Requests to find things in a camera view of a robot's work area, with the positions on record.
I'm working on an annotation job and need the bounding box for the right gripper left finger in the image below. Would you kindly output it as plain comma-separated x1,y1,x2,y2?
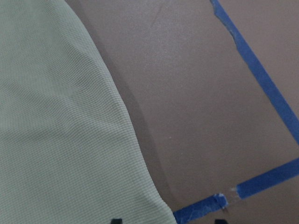
110,218,122,224

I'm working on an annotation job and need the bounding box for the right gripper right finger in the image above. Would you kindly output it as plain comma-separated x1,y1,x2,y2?
214,219,227,224

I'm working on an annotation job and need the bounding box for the olive green t-shirt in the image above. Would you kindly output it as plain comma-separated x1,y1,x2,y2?
0,0,176,224

